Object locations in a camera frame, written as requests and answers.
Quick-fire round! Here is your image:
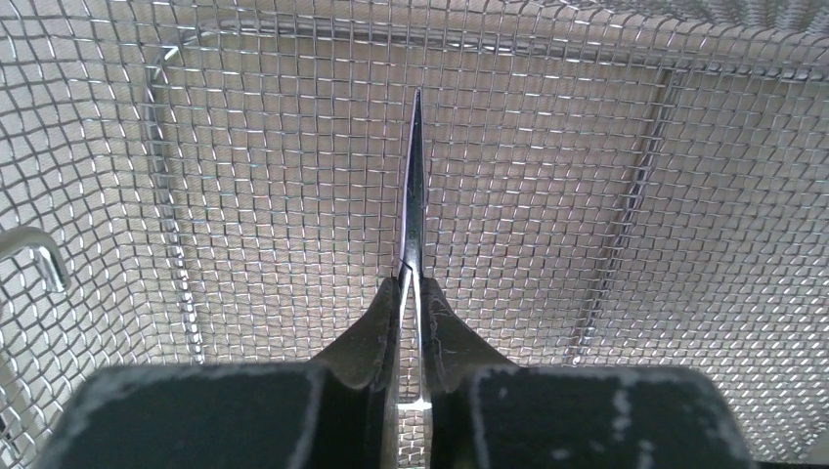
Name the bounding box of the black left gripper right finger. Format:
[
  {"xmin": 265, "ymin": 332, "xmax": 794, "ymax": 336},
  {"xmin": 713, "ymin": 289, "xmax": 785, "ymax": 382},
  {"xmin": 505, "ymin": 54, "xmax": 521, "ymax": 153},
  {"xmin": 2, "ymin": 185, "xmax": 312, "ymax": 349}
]
[{"xmin": 420, "ymin": 278, "xmax": 752, "ymax": 468}]

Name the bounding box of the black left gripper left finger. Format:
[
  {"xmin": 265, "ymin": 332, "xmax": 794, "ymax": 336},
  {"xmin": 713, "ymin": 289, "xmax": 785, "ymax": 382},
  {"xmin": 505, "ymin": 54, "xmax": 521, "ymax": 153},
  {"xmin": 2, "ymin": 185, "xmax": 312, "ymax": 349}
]
[{"xmin": 36, "ymin": 277, "xmax": 400, "ymax": 468}]

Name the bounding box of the metal surgical instrument tray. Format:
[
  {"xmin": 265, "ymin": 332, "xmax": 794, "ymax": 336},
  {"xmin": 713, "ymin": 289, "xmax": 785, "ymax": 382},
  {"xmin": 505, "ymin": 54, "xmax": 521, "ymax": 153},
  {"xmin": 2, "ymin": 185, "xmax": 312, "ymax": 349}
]
[{"xmin": 1, "ymin": 1, "xmax": 828, "ymax": 468}]

